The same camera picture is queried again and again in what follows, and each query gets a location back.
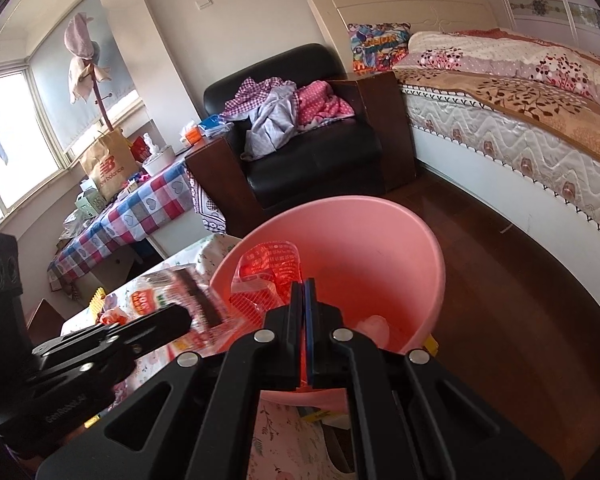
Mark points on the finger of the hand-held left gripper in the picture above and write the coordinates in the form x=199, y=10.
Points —
x=155, y=322

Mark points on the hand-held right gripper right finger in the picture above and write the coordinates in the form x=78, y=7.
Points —
x=311, y=330

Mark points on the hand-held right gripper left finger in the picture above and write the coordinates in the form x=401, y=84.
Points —
x=296, y=320

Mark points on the clear snack packet orange label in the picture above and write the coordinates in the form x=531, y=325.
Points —
x=180, y=287

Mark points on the red snack wrapper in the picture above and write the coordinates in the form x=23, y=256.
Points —
x=267, y=265

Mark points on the pink plastic bucket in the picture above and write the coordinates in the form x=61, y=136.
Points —
x=370, y=260

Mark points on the yellow sponge cloth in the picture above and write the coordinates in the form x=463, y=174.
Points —
x=97, y=302

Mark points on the yellow blue packet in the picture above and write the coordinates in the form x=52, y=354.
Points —
x=320, y=415

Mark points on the checked tablecloth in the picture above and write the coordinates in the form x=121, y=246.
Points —
x=130, y=215

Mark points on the purple patterned hanging cloth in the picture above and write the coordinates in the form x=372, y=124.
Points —
x=207, y=205

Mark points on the pale green box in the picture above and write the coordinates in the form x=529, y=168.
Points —
x=89, y=204

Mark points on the white tissue tub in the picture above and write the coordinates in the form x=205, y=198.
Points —
x=157, y=162

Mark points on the black leather armchair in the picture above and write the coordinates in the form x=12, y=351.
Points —
x=310, y=160

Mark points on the brown paper bag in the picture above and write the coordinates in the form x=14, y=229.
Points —
x=107, y=165

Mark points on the red packet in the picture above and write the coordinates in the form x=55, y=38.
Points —
x=139, y=149

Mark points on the orange white box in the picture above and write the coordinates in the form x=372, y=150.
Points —
x=192, y=136

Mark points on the grey garment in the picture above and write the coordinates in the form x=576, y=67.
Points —
x=270, y=125

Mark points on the window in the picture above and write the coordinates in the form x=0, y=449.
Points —
x=15, y=160

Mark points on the wooden coat rack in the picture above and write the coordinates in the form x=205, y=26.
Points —
x=105, y=110

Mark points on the pink dotted garment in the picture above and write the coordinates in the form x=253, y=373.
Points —
x=322, y=102

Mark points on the purple checked shirt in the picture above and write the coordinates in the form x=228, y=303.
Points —
x=252, y=95

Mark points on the bed with floral quilt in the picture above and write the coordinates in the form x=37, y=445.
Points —
x=480, y=130

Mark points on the colourful printed pillow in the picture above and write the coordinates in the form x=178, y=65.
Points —
x=377, y=47

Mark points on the pink hat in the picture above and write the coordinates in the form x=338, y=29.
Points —
x=79, y=35

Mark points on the bed with patterned quilt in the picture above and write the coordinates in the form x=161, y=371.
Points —
x=520, y=97

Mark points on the cream bed headboard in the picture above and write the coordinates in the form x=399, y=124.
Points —
x=380, y=7

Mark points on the pink floral quilt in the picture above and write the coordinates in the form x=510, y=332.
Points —
x=505, y=55

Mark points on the white wall switch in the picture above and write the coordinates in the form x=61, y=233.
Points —
x=205, y=2

